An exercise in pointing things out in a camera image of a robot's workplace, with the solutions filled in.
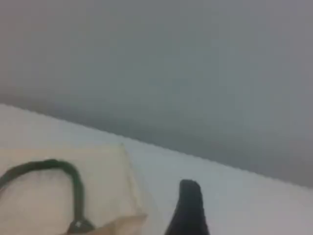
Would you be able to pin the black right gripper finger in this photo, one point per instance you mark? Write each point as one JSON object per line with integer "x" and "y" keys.
{"x": 189, "y": 213}

